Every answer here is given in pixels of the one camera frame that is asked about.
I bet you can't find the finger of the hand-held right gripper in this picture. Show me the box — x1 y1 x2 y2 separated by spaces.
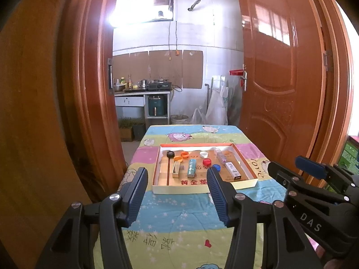
294 155 359 194
267 161 352 206

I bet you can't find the brown wooden door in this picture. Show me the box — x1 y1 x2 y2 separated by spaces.
235 0 327 174

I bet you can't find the green air fryer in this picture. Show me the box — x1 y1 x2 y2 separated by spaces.
148 95 164 117

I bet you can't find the window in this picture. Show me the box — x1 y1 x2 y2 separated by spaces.
108 0 174 27

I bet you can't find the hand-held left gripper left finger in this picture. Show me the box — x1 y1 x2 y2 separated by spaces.
35 167 149 269

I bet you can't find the cardboard wall covering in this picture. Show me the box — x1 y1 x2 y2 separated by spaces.
112 49 204 89

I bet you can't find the small white plastic bag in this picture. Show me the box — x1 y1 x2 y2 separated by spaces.
191 107 206 124

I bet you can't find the grey kitchen counter cabinet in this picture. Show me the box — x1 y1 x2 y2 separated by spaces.
114 88 171 126

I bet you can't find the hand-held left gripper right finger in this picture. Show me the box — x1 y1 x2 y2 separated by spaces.
206 168 322 269

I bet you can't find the cartoon sheep printed tablecloth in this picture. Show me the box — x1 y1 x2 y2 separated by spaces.
92 125 281 269

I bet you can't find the metal door hinge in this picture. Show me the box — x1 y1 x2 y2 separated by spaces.
323 50 334 72

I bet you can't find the clear floral tube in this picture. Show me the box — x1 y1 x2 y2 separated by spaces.
214 148 227 163

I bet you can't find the brown wooden door frame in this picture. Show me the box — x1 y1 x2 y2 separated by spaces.
0 0 355 202

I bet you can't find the large white plastic sack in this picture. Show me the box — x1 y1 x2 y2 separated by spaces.
205 85 229 126

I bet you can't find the black induction stove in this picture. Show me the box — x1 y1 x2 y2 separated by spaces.
148 81 172 91

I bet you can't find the shallow orange-rimmed cardboard box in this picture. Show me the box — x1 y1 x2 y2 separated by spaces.
152 143 258 194

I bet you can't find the white printed small box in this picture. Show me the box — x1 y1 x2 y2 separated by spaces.
225 162 242 180

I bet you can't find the hanging cord with orange switch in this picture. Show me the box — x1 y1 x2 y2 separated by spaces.
168 20 180 61

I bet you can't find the metal strike plate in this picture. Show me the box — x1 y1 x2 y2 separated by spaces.
107 57 114 95

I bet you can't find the planter box with grass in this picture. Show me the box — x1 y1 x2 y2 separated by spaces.
119 118 135 142

